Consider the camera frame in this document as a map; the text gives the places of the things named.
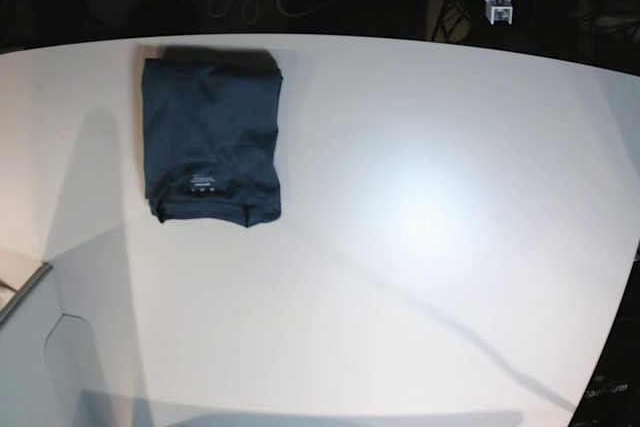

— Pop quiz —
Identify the dark navy t-shirt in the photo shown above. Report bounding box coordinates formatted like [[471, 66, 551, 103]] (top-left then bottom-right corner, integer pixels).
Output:
[[141, 46, 283, 227]]

